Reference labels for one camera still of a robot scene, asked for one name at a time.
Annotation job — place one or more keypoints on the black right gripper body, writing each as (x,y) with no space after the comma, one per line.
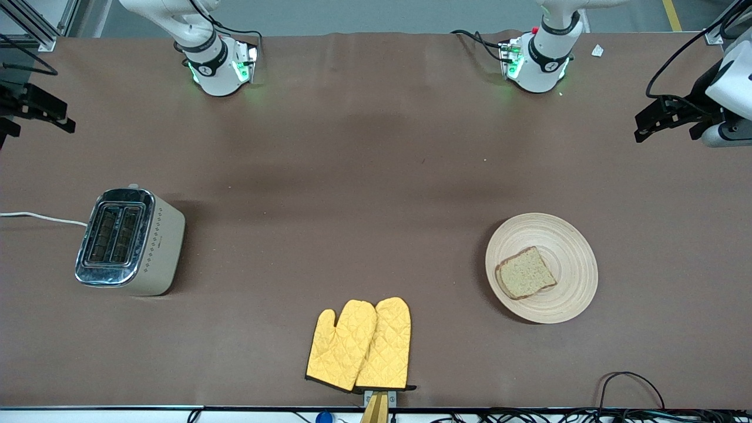
(13,100)

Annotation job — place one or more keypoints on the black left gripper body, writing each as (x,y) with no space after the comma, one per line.
(701,94)

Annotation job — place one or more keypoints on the round wooden plate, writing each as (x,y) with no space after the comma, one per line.
(573,252)

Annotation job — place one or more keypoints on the brown bread slice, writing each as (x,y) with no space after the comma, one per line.
(524,274)

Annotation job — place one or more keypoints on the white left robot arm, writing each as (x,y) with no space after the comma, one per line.
(540,70)

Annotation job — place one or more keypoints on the beige chrome two-slot toaster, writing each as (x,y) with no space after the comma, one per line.
(158,252)

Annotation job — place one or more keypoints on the white paper scrap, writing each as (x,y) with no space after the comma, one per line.
(597,50)

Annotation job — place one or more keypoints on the brown table cover mat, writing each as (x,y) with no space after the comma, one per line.
(376,153)

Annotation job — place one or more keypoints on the yellow quilted oven mitt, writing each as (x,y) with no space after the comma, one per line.
(338,346)
(388,346)

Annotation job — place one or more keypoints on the blue round object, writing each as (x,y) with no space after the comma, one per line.
(324,418)

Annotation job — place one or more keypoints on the aluminium frame profile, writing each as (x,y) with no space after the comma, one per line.
(725,26)
(35,29)

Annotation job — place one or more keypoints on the grey metal bracket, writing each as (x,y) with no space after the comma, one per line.
(392,399)

